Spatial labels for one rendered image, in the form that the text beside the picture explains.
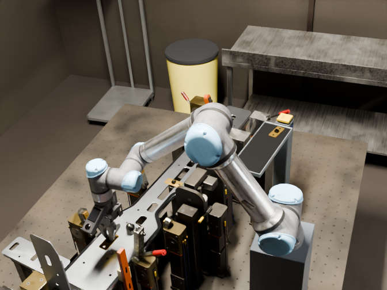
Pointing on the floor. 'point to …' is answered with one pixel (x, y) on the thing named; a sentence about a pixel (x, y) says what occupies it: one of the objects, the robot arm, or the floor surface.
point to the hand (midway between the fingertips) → (107, 238)
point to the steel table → (372, 67)
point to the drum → (192, 71)
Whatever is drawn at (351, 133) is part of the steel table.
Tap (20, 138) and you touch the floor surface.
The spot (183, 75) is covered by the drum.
